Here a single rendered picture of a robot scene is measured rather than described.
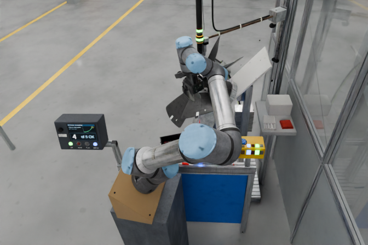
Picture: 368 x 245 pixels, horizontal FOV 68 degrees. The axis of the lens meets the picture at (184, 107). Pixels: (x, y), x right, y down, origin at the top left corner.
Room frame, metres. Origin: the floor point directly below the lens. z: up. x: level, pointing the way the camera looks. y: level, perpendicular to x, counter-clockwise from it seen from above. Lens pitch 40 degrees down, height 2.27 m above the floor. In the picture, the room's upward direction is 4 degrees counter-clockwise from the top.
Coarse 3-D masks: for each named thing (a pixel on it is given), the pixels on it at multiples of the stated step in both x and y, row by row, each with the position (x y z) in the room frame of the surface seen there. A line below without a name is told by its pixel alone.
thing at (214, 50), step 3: (219, 36) 1.76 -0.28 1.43; (219, 39) 1.81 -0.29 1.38; (216, 42) 1.75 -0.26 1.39; (216, 45) 1.78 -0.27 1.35; (213, 48) 1.72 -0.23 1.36; (216, 48) 1.81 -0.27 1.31; (213, 51) 1.74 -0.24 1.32; (216, 51) 1.82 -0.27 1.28; (210, 54) 1.70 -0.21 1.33; (213, 54) 1.75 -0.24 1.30; (216, 54) 1.83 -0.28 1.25; (210, 57) 1.71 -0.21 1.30; (213, 57) 1.76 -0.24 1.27; (213, 60) 1.76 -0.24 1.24
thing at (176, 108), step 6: (180, 96) 1.57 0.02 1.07; (186, 96) 1.55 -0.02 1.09; (174, 102) 1.57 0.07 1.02; (180, 102) 1.54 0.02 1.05; (186, 102) 1.52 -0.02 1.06; (168, 108) 1.57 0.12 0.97; (174, 108) 1.54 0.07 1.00; (180, 108) 1.51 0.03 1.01; (168, 114) 1.54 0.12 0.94; (174, 114) 1.50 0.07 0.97; (180, 114) 1.48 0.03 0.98; (174, 120) 1.47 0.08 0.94; (180, 120) 1.44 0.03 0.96; (180, 126) 1.41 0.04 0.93
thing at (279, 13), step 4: (276, 8) 1.79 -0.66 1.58; (280, 8) 1.79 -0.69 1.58; (284, 8) 1.78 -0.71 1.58; (272, 12) 1.75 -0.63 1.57; (276, 12) 1.73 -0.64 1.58; (280, 12) 1.73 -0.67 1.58; (284, 12) 1.75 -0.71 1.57; (276, 16) 1.72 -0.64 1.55; (280, 16) 1.74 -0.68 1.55; (284, 16) 1.75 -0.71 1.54; (272, 20) 1.74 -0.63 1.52; (276, 20) 1.72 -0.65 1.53; (280, 20) 1.74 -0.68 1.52
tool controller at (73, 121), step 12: (60, 120) 1.20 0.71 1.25; (72, 120) 1.19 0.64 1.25; (84, 120) 1.18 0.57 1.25; (96, 120) 1.17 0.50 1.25; (60, 132) 1.17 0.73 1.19; (72, 132) 1.16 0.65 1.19; (84, 132) 1.15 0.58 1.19; (96, 132) 1.14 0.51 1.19; (60, 144) 1.15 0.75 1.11; (84, 144) 1.13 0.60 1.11
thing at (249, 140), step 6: (246, 138) 1.12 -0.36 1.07; (252, 138) 1.11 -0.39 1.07; (258, 138) 1.11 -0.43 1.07; (246, 144) 1.07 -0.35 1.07; (258, 144) 1.06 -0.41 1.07; (246, 150) 1.04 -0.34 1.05; (264, 150) 1.03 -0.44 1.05; (240, 156) 1.04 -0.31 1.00; (246, 156) 1.04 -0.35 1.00; (252, 156) 1.03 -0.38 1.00; (258, 156) 1.03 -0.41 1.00
